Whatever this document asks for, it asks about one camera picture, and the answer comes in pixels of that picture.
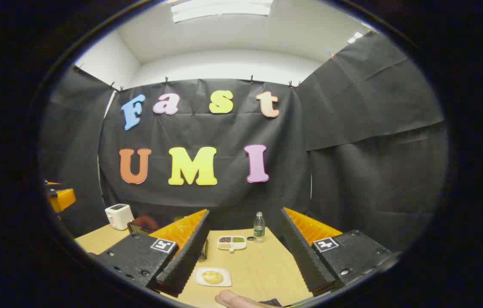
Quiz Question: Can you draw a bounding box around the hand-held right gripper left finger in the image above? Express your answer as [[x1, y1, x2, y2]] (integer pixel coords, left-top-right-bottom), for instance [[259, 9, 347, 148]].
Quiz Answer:
[[89, 209, 211, 298]]

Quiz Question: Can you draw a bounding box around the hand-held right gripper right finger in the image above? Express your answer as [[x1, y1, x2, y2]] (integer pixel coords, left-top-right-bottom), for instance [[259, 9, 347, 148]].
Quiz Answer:
[[280, 207, 396, 296]]

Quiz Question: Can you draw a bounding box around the round golden bread bun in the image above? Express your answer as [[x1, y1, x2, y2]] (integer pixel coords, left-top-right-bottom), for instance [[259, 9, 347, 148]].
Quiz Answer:
[[202, 271, 224, 285]]

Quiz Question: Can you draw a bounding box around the black electric oven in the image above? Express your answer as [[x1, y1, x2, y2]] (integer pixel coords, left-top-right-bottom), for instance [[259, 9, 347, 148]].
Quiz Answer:
[[127, 215, 209, 261]]

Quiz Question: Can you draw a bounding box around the white divided snack dish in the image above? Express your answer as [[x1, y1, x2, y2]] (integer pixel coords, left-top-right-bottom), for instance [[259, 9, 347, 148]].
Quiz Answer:
[[217, 235, 247, 253]]

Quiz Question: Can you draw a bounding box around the white square plate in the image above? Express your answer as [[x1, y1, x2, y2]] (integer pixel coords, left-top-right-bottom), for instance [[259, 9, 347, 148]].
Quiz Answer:
[[193, 267, 232, 287]]

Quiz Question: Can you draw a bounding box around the clear plastic water bottle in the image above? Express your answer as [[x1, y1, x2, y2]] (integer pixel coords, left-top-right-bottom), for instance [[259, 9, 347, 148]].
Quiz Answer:
[[253, 211, 266, 243]]

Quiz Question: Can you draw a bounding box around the white toaster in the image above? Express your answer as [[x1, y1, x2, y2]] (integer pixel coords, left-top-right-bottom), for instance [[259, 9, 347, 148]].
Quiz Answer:
[[104, 204, 135, 231]]

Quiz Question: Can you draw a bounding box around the black backdrop cloth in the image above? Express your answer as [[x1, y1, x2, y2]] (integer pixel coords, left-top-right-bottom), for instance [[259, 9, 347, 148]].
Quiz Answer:
[[40, 31, 449, 253]]

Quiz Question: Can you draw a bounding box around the long ceiling light panel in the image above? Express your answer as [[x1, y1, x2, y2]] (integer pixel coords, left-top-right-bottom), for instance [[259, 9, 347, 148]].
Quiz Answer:
[[171, 0, 274, 23]]

